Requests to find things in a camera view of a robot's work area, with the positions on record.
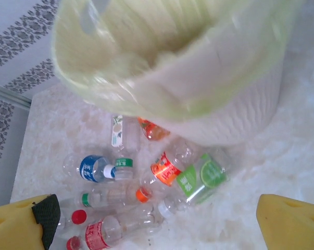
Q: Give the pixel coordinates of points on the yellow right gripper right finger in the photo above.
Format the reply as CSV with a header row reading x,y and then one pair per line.
x,y
297,229

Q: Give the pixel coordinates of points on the white ribbed bin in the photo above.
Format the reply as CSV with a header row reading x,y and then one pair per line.
x,y
224,104

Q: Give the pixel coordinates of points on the clear bottle orange label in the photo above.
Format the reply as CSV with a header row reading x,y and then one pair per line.
x,y
165,170

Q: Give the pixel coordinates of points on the pale green bin liner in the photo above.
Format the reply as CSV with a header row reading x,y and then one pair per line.
x,y
76,52

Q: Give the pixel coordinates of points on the clear bottle green lime label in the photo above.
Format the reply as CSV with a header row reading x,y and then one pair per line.
x,y
206,174

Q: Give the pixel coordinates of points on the clear bottle red cap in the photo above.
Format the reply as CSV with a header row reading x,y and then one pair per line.
x,y
78,216

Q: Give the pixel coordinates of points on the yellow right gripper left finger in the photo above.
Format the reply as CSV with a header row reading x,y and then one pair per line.
x,y
11,229

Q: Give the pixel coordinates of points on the aluminium frame post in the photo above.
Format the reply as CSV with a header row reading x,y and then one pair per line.
x,y
8,95

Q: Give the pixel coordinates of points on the clear bottle white leaf label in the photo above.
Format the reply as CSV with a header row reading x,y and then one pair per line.
x,y
117,132

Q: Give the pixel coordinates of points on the clear bottle red cola label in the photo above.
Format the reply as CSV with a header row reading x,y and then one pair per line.
x,y
95,234

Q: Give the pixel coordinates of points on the orange juice bottle yellow cap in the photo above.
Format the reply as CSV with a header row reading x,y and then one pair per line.
x,y
154,132

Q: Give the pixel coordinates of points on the clear bottle dark blue label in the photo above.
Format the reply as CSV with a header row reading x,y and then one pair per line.
x,y
90,169

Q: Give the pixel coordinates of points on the clear square bottle green band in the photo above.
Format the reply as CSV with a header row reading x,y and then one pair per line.
x,y
112,195

